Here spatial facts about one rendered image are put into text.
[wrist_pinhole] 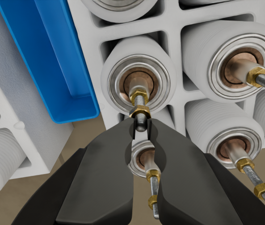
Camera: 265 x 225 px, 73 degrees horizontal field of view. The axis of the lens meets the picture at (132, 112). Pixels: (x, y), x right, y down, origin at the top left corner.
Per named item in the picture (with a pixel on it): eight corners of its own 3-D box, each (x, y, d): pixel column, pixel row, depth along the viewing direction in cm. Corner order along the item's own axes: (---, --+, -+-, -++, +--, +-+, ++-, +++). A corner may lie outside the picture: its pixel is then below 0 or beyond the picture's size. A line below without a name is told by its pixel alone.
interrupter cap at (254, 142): (219, 173, 29) (221, 177, 28) (195, 143, 26) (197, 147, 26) (267, 150, 27) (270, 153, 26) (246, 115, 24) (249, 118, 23)
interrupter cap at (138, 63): (111, 47, 20) (111, 48, 19) (177, 59, 21) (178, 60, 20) (104, 107, 24) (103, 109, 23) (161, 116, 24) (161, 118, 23)
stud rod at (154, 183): (149, 168, 26) (153, 220, 20) (149, 163, 26) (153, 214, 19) (155, 168, 26) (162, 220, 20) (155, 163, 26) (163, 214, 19)
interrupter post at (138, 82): (130, 73, 21) (129, 82, 18) (150, 77, 22) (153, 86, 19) (127, 92, 23) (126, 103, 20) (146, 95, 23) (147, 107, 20)
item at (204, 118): (188, 122, 45) (217, 181, 29) (166, 95, 42) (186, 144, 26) (224, 101, 42) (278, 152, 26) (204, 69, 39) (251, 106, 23)
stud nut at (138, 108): (141, 100, 15) (141, 104, 14) (155, 112, 15) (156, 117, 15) (125, 114, 16) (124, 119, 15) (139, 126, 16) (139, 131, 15)
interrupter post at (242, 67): (229, 58, 20) (246, 65, 18) (252, 56, 20) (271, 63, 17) (227, 78, 22) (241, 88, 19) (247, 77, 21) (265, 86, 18)
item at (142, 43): (117, 27, 35) (103, 35, 19) (165, 36, 36) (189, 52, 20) (111, 74, 40) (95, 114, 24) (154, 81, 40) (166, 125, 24)
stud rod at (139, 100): (138, 85, 20) (141, 119, 13) (145, 90, 20) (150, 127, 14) (132, 91, 20) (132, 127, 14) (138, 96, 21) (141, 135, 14)
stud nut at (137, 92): (140, 85, 18) (140, 87, 18) (151, 95, 19) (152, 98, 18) (127, 97, 19) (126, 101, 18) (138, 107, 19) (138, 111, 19)
